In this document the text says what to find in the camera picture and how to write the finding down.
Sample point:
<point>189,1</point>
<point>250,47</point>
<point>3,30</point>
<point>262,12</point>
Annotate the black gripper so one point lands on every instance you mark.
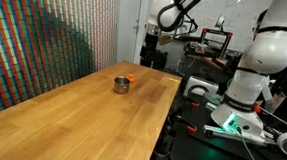
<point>150,43</point>

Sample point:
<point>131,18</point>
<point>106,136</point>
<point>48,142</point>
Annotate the orange rubber duck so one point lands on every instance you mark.
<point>131,78</point>

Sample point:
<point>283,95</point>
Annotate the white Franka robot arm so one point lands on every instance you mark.
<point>269,47</point>

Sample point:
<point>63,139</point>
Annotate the small steel pot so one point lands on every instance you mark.
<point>121,85</point>

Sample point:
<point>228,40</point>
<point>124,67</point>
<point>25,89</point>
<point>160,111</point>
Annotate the white door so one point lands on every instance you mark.
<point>130,25</point>

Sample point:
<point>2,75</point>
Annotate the white grey box device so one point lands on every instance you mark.
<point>200,86</point>

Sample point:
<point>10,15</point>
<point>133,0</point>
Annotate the orange black clamp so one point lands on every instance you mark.
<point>191,128</point>
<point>194,104</point>

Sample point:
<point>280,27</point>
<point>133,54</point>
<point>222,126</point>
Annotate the black orange 3D printer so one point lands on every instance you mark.
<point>216,41</point>

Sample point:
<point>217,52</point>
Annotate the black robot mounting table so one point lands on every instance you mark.
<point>212,154</point>

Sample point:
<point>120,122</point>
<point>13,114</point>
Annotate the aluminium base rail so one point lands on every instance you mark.
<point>237,135</point>

